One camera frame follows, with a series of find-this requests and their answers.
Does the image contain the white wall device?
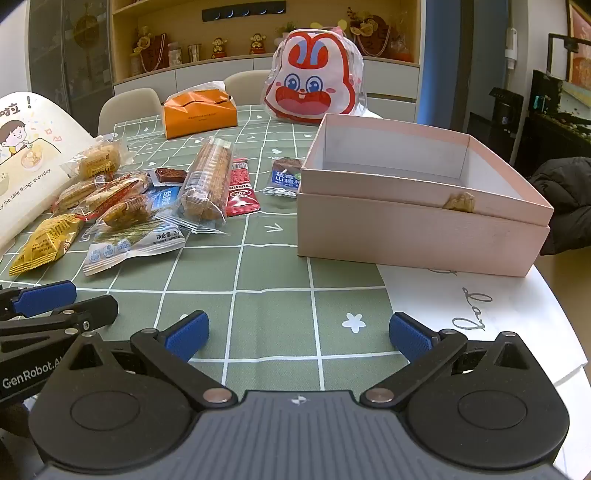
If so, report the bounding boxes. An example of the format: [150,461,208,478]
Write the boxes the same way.
[503,28,518,70]

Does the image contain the white printed table mat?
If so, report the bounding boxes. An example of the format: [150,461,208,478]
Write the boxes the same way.
[376,263,585,393]

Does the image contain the orange tissue box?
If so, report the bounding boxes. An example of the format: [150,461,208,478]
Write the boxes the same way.
[161,80,238,139]

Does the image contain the yellow snack packet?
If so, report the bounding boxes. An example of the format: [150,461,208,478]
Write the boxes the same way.
[8,213,86,277]

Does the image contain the framed picture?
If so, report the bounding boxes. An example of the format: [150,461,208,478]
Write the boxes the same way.
[566,0,591,102]

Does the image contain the long biscuit packet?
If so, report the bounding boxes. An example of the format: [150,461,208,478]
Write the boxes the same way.
[178,136,233,232]

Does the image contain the beige dining chair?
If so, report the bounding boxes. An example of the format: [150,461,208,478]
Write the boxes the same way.
[98,88,162,136]
[224,70,278,106]

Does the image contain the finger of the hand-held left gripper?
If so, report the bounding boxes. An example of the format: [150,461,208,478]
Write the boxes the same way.
[0,294,119,356]
[0,280,78,321]

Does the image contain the green checked tablecloth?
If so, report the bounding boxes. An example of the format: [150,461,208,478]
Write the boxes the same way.
[0,104,416,402]

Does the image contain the red snack packet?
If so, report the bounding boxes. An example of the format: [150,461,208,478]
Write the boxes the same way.
[225,158,260,217]

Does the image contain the blue and white clear packet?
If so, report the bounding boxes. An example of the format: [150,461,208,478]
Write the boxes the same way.
[82,217,186,277]

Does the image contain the red print pastry packet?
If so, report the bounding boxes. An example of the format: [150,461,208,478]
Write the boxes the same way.
[83,171,151,217]

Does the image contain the white and wood wall cabinet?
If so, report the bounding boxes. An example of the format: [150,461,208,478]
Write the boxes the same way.
[110,0,426,125]

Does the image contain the gold ornament gift bag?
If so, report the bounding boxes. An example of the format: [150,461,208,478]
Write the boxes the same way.
[130,27,168,73]
[348,7,393,58]

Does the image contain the glass door cabinet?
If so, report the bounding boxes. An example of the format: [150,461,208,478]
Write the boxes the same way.
[28,0,114,100]

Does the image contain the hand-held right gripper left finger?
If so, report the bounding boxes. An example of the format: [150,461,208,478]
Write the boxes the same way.
[60,310,236,409]

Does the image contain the small brown cake packet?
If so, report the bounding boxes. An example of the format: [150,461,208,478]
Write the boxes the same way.
[154,167,188,185]

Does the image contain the black fish tank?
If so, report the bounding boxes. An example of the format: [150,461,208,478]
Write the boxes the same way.
[526,32,591,153]

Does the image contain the pink cardboard box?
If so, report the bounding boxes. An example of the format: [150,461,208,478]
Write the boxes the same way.
[295,113,555,278]

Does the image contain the black jacket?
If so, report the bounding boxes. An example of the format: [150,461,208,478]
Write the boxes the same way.
[529,157,591,257]

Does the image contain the black water dispenser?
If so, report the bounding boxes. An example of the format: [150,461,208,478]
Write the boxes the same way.
[489,87,525,162]

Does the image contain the red and white bunny bag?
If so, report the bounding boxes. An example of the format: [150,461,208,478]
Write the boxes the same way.
[263,25,368,125]

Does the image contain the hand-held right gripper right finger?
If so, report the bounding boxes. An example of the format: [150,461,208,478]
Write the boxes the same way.
[360,312,529,409]

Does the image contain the blue label brown snack packet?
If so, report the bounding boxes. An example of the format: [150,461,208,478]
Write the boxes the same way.
[262,156,305,198]

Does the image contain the white cartoon print bag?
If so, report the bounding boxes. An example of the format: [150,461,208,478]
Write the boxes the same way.
[0,92,100,259]

